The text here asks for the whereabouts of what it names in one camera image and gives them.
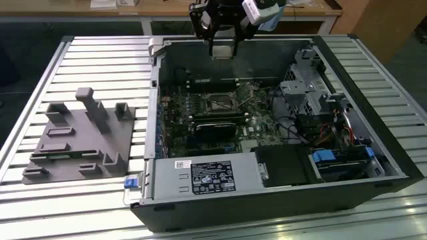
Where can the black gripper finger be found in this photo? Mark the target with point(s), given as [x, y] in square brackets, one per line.
[214, 47]
[237, 45]

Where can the silver square CPU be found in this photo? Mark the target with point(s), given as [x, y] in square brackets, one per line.
[223, 51]

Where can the CPU socket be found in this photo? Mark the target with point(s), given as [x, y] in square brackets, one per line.
[221, 102]

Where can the black expansion slot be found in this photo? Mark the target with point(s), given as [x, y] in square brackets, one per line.
[221, 116]

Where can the pale blue teach pendant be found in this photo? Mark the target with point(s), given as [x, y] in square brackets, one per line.
[270, 22]

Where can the wooden desk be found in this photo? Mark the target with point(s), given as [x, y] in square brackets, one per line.
[161, 10]

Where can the grey metal drive cage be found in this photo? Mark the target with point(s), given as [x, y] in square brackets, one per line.
[301, 92]

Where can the white box black print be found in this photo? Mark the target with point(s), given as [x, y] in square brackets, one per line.
[127, 2]

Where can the green motherboard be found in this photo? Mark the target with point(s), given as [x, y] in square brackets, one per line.
[261, 125]

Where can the black graphics card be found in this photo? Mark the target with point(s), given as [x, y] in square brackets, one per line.
[215, 130]

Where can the white cardboard box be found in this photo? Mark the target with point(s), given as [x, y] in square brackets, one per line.
[103, 4]

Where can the small silver heatsink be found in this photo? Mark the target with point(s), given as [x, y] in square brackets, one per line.
[249, 145]

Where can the wooden cabinet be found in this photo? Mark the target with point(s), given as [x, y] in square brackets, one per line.
[383, 25]

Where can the black plastic shroud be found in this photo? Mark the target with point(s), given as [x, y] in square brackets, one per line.
[283, 165]

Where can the blue disk carrier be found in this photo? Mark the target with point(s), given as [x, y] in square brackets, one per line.
[323, 155]

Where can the grey power supply unit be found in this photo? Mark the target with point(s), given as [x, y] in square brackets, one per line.
[167, 180]

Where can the grey parts rack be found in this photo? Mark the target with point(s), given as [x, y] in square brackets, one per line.
[76, 140]

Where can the blue plastic clip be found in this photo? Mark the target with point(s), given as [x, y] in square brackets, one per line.
[369, 153]

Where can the blue case latch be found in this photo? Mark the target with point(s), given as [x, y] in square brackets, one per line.
[131, 182]

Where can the black PC case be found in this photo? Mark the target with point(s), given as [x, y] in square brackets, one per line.
[234, 212]

